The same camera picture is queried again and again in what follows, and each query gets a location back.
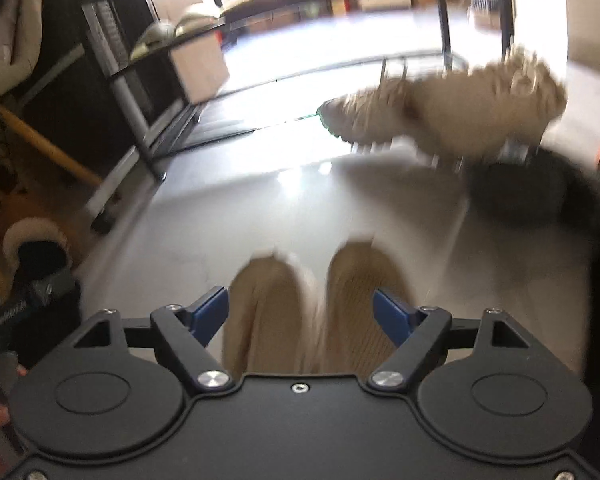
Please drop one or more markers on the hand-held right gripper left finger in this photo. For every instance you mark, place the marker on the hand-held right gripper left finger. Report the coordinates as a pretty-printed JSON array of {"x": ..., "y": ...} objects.
[{"x": 210, "y": 312}]

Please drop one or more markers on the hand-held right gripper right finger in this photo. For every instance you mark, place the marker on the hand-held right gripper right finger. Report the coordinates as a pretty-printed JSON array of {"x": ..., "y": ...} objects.
[{"x": 392, "y": 315}]

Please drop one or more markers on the large floral white sneaker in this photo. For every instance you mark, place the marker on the large floral white sneaker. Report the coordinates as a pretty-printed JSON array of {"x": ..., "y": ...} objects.
[{"x": 362, "y": 305}]

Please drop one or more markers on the small floral white sneaker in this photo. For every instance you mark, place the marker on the small floral white sneaker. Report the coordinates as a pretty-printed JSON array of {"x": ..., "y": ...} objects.
[{"x": 267, "y": 315}]

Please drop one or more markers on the beige chunky sneaker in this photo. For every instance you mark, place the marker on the beige chunky sneaker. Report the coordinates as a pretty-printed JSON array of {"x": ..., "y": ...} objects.
[
  {"x": 375, "y": 110},
  {"x": 490, "y": 105}
]

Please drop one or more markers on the black metal shoe rack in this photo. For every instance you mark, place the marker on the black metal shoe rack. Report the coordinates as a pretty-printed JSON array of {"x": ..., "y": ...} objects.
[{"x": 145, "y": 70}]

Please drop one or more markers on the wooden chair leg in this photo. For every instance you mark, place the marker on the wooden chair leg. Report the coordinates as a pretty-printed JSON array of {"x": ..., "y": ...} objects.
[{"x": 50, "y": 147}]

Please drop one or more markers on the dark shoe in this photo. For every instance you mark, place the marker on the dark shoe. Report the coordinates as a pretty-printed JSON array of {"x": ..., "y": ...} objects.
[{"x": 520, "y": 195}]

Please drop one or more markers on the black rolling cabinet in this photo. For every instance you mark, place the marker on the black rolling cabinet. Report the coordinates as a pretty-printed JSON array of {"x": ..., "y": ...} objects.
[{"x": 80, "y": 85}]

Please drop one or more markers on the light wooden cabinet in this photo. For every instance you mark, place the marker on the light wooden cabinet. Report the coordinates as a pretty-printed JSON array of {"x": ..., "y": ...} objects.
[{"x": 200, "y": 67}]

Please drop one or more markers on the cream slipper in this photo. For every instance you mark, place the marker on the cream slipper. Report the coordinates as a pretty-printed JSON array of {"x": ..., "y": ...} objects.
[
  {"x": 200, "y": 17},
  {"x": 152, "y": 37}
]

